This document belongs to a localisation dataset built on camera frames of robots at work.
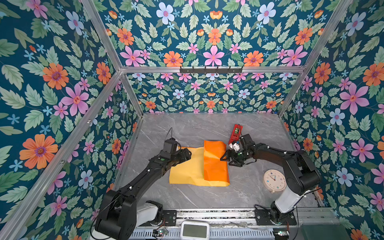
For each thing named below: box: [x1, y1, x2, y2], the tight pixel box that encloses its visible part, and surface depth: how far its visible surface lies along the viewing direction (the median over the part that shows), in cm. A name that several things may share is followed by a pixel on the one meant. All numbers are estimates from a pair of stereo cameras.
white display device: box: [180, 221, 210, 240], surface depth 68 cm
